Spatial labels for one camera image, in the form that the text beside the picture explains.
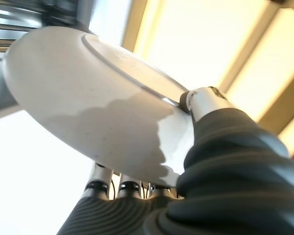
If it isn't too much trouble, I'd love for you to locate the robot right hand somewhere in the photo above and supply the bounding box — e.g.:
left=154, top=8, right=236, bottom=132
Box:
left=56, top=86, right=294, bottom=235

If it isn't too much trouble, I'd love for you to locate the yellow window with dark frame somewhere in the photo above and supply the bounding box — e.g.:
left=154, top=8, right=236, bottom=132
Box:
left=122, top=0, right=294, bottom=157

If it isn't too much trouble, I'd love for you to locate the cream round plate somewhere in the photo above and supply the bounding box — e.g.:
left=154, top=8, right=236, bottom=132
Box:
left=2, top=25, right=196, bottom=188

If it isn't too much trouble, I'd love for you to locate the black sink dish rack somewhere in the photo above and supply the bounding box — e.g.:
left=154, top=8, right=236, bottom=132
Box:
left=0, top=0, right=89, bottom=53

